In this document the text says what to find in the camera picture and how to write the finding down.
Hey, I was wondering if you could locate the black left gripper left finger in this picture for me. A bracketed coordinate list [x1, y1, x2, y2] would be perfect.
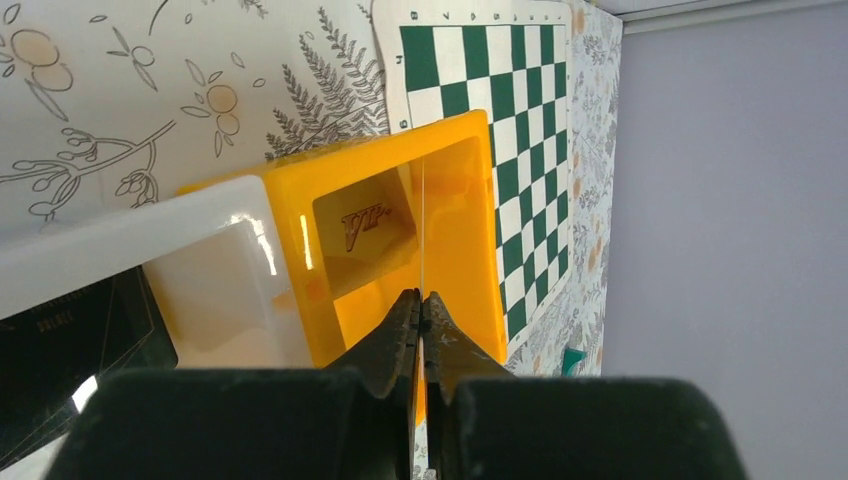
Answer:
[46, 289, 421, 479]

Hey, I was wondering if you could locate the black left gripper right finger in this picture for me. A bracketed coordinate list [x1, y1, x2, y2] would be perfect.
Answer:
[421, 294, 747, 479]

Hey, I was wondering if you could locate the teal card on table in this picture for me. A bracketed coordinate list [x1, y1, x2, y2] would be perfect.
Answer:
[561, 348, 586, 377]

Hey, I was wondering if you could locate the orange plastic bin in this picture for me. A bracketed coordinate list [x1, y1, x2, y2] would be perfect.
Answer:
[175, 109, 510, 425]

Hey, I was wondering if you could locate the white plastic bin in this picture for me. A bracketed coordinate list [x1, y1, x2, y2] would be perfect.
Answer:
[1, 176, 313, 479]

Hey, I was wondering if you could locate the black box in white bin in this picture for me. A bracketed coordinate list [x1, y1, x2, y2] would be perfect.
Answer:
[1, 267, 178, 468]

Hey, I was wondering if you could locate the green white chessboard mat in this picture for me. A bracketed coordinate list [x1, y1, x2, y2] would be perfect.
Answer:
[373, 1, 575, 354]

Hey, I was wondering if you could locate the floral table cloth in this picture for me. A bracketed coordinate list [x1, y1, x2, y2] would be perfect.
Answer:
[1, 1, 621, 376]

